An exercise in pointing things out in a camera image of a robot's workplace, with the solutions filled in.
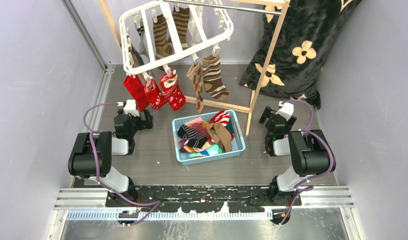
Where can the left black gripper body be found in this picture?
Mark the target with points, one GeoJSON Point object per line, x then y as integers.
{"type": "Point", "coordinates": [138, 124]}

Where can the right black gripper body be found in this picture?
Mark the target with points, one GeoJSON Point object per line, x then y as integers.
{"type": "Point", "coordinates": [267, 113]}

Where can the red white striped sock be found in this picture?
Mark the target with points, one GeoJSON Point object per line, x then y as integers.
{"type": "Point", "coordinates": [221, 117]}

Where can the white plastic clip hanger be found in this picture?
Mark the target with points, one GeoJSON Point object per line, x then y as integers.
{"type": "Point", "coordinates": [224, 22]}

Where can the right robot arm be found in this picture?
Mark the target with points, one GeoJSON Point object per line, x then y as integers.
{"type": "Point", "coordinates": [309, 151]}

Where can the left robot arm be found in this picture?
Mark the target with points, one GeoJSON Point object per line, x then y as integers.
{"type": "Point", "coordinates": [91, 156]}

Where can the red sock plain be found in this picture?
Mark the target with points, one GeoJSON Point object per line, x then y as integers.
{"type": "Point", "coordinates": [136, 89]}

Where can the light blue plastic basket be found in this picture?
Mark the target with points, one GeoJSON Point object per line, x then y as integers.
{"type": "Point", "coordinates": [238, 142]}

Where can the dark green sock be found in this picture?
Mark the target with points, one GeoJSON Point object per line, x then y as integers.
{"type": "Point", "coordinates": [229, 127]}

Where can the black floral blanket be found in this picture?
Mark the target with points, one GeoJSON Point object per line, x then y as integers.
{"type": "Point", "coordinates": [307, 35]}

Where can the red snowflake sock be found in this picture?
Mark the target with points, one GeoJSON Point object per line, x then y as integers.
{"type": "Point", "coordinates": [172, 91]}

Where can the mint green sock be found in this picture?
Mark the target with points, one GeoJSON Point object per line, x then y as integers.
{"type": "Point", "coordinates": [212, 150]}

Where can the black striped sock in basket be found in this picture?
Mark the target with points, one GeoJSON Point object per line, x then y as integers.
{"type": "Point", "coordinates": [194, 138]}

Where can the pink sock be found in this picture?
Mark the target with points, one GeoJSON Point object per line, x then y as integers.
{"type": "Point", "coordinates": [195, 123]}

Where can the brown striped sock rear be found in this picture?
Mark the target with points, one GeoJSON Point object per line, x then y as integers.
{"type": "Point", "coordinates": [160, 29]}

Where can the beige argyle sock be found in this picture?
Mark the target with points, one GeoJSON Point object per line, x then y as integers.
{"type": "Point", "coordinates": [194, 74]}

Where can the metal hanging rod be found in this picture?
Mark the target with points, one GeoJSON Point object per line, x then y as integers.
{"type": "Point", "coordinates": [221, 6]}

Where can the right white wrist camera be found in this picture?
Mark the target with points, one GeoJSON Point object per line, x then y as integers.
{"type": "Point", "coordinates": [285, 110]}

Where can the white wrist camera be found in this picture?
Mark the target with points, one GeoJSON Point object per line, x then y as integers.
{"type": "Point", "coordinates": [129, 107]}
{"type": "Point", "coordinates": [285, 110]}

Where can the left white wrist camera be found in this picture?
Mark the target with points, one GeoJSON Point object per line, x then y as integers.
{"type": "Point", "coordinates": [129, 107]}

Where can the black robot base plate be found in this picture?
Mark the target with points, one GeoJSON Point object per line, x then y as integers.
{"type": "Point", "coordinates": [212, 198]}

